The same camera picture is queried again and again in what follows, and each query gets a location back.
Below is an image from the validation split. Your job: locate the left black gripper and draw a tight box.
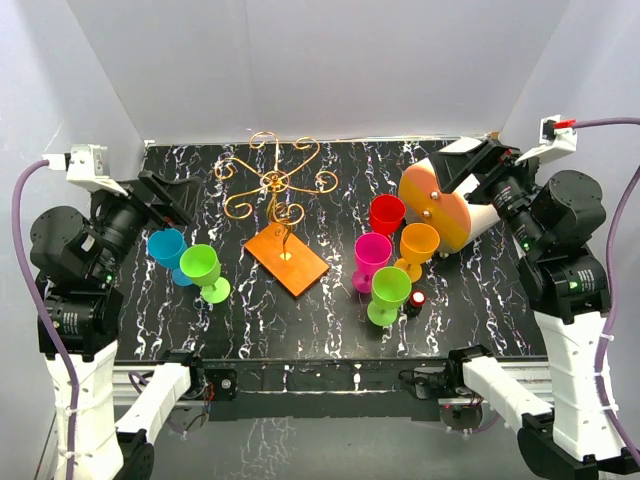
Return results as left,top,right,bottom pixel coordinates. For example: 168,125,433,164
90,169,202,280

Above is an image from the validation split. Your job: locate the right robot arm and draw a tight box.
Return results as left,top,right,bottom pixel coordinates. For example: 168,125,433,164
431,139,639,479

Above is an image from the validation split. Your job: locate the green plastic wine glass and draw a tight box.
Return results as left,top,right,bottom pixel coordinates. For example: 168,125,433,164
180,244,231,304
367,266,412,327

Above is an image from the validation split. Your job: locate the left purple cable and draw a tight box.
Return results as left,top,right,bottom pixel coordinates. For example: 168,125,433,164
10,160,81,480

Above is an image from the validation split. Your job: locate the small red black button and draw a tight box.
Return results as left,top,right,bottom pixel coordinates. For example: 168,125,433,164
404,290,426,318

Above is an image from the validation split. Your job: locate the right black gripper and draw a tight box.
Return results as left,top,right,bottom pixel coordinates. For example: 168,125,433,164
429,138,546,253

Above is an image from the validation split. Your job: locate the blue plastic wine glass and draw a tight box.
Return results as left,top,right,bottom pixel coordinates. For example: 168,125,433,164
147,228,193,287

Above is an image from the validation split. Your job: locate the gold wire wine glass rack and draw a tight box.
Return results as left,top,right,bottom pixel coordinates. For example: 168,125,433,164
213,131,339,299

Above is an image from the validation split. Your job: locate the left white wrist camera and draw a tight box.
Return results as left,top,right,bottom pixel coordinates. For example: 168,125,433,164
41,144,128,196

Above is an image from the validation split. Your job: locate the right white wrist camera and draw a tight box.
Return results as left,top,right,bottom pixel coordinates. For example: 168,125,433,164
515,115,577,165

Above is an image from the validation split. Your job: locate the red plastic wine glass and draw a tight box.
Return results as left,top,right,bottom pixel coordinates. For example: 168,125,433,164
369,194,406,237

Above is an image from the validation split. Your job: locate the orange and white cylinder box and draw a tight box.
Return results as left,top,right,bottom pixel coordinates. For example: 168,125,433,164
398,137,499,256

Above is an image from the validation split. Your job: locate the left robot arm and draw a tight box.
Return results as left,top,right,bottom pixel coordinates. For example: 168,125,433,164
29,171,207,479

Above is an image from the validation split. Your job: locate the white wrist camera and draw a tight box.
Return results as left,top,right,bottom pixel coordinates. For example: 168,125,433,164
515,115,577,165
41,144,128,196

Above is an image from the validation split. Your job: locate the pink plastic wine glass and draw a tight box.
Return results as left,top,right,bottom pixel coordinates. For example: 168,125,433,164
352,232,392,294

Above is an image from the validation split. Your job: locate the orange plastic wine glass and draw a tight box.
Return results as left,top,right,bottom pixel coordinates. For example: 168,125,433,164
394,223,440,283

